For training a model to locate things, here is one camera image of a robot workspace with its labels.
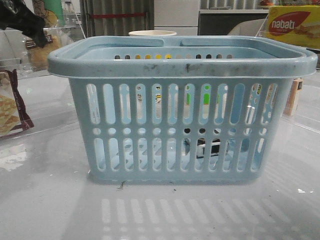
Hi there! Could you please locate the green yellow cartoon package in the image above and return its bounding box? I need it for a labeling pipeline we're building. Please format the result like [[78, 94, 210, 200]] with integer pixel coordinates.
[[32, 0, 65, 28]]

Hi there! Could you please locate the white paper cup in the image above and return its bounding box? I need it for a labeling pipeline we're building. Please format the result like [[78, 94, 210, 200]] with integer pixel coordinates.
[[128, 30, 177, 37]]

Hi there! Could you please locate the small tan cardboard box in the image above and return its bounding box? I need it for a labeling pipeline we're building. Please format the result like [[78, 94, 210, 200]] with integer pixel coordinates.
[[283, 77, 304, 116]]

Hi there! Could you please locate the black white tissue pack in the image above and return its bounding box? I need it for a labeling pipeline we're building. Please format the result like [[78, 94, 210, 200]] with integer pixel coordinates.
[[181, 128, 229, 159]]

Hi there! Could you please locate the white drawer cabinet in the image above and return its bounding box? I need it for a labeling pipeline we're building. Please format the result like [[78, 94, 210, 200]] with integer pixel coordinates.
[[154, 0, 201, 36]]

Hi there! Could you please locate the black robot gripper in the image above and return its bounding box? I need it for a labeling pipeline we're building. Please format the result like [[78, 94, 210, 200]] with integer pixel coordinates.
[[0, 0, 46, 48]]

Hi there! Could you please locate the packaged bread clear wrapper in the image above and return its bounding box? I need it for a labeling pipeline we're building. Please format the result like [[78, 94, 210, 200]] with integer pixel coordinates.
[[25, 34, 61, 71]]

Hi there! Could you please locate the clear acrylic shelf left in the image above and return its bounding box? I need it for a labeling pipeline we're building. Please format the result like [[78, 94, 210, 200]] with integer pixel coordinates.
[[0, 13, 85, 79]]

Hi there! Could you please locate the clear acrylic stand right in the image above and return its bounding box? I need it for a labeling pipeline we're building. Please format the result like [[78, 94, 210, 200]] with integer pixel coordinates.
[[254, 15, 320, 55]]

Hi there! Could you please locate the light blue plastic basket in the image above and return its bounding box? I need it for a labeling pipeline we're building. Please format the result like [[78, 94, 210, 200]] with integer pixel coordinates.
[[47, 36, 318, 184]]

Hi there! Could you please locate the brown cracker snack bag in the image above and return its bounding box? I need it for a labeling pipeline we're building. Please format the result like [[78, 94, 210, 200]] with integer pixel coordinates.
[[0, 69, 34, 138]]

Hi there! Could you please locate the yellow nabati wafer box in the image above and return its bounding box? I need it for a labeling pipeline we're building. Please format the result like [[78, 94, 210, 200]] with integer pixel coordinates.
[[263, 5, 320, 49]]

